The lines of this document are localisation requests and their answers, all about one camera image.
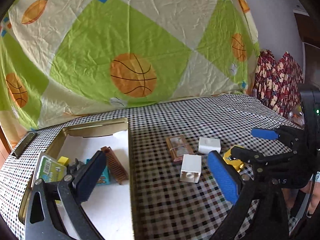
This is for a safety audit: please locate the gold metal tin box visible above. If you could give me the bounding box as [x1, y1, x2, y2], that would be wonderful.
[17, 117, 136, 240]

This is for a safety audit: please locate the yellow face toy block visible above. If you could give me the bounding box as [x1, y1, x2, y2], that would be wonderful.
[223, 145, 245, 173]

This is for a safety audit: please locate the checkered tablecloth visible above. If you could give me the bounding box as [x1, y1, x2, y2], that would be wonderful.
[0, 93, 311, 240]

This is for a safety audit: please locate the white rectangular block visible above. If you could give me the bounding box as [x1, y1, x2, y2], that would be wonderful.
[198, 137, 221, 154]

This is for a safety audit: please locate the sequined black hair claw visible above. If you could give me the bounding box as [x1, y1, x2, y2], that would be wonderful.
[67, 158, 85, 176]

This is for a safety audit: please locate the brown wooden door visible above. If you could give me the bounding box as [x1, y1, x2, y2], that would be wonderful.
[293, 5, 319, 88]

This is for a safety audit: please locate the blue puppy toy block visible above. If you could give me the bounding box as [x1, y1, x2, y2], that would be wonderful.
[96, 166, 110, 186]

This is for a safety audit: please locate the person's right hand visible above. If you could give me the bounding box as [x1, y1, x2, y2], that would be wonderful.
[300, 181, 320, 215]

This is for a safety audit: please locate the clear plastic bag with toys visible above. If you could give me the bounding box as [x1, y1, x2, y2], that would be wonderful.
[287, 104, 305, 128]

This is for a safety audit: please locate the copper framed picture box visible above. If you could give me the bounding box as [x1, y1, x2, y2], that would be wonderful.
[165, 134, 194, 164]

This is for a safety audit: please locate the white cube block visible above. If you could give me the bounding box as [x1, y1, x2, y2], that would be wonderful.
[180, 154, 202, 183]

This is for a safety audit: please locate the yellow cube block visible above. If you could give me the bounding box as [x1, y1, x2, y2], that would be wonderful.
[57, 156, 69, 167]

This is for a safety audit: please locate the black smartphone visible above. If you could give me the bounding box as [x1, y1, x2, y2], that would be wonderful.
[11, 132, 37, 159]

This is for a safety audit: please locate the brown wooden comb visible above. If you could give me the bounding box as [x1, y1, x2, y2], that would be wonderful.
[101, 146, 129, 185]

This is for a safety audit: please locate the clear plastic package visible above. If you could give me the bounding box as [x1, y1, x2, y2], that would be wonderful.
[31, 152, 67, 187]

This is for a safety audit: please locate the green basketball bedsheet backdrop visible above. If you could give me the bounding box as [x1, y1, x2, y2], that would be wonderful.
[1, 0, 259, 145]

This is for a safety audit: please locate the red plaid floral cushion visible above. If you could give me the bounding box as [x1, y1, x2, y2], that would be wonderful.
[252, 49, 276, 107]

